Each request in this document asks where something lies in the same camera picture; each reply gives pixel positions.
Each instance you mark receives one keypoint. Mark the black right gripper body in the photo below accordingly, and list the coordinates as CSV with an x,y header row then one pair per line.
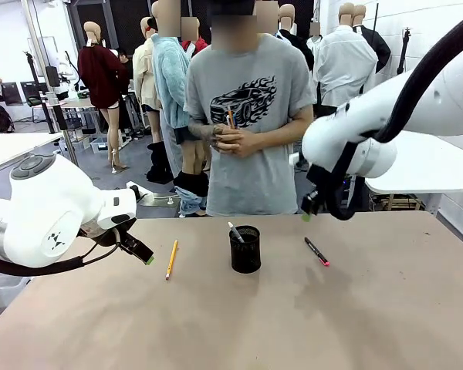
x,y
318,179

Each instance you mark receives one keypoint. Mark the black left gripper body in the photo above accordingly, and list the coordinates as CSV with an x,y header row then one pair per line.
x,y
108,233

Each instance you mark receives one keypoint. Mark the yellow pencil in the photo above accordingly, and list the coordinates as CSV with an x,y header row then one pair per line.
x,y
171,260

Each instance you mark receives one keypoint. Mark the orange pencil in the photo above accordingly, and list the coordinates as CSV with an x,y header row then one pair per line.
x,y
229,115

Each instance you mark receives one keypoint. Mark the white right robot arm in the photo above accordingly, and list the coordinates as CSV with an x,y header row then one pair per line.
x,y
332,138

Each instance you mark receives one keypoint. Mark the person's left forearm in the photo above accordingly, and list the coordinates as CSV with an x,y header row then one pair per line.
x,y
285,129

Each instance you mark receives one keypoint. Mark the person's tattooed right forearm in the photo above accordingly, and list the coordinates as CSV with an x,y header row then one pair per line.
x,y
200,130

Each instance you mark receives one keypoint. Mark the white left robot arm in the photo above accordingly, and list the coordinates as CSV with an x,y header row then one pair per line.
x,y
42,208

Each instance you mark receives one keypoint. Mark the black pen pink cap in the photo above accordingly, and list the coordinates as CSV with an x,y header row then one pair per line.
x,y
316,251

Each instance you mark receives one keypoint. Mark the black mesh pen holder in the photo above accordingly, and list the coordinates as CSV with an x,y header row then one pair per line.
x,y
245,252

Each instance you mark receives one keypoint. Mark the white pen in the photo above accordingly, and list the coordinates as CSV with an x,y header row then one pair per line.
x,y
235,232

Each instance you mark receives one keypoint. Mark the person's left hand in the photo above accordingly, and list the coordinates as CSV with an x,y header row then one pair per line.
x,y
245,144

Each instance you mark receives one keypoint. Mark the person's right hand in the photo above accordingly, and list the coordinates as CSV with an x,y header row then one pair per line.
x,y
220,136

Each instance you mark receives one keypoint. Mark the person in grey t-shirt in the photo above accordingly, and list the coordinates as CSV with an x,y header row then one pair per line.
x,y
254,177

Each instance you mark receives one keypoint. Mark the wooden pallet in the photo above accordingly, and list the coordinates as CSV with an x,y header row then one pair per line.
x,y
397,201

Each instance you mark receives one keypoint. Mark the grey storage bin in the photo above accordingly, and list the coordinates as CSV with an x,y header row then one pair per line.
x,y
99,145

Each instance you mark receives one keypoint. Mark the white rounded table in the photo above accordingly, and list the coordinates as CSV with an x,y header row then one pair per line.
x,y
428,165

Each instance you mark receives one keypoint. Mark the mannequin in white shirt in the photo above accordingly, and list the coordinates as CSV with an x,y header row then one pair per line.
x,y
343,65

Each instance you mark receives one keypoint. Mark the white plastic box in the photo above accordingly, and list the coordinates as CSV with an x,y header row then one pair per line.
x,y
4,297

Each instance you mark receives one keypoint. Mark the white side table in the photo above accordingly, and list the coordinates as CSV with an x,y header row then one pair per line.
x,y
11,148

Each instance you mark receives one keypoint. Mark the mannequin in black top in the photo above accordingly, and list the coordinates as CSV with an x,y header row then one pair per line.
x,y
295,40

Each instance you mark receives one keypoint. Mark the metal support pole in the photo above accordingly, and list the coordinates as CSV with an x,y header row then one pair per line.
x,y
58,100

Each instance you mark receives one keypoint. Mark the mannequin in black jacket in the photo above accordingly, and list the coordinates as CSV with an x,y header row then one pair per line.
x,y
376,46

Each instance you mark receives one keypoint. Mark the black light stand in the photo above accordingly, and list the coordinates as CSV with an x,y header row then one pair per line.
x,y
405,50

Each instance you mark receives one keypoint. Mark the mannequin in maroon sweater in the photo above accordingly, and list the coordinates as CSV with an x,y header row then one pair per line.
x,y
100,77

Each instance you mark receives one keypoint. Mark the black backpack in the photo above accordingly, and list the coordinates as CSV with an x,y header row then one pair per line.
x,y
2,117

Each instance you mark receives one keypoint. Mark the mannequin in light blue fleece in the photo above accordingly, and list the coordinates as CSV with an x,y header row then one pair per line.
x,y
169,85

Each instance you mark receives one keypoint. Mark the black tripod stand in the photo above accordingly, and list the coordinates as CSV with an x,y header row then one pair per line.
x,y
36,88

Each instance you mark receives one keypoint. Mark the mannequin in cream shirt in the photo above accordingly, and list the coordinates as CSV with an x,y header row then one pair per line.
x,y
142,73

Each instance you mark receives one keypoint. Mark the black office chair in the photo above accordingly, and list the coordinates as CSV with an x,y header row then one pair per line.
x,y
12,94

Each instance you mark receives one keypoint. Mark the mannequin in red garment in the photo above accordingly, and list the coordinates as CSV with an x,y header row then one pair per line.
x,y
195,44

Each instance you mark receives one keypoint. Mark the white mannequin base plate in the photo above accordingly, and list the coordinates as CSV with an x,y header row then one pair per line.
x,y
158,198

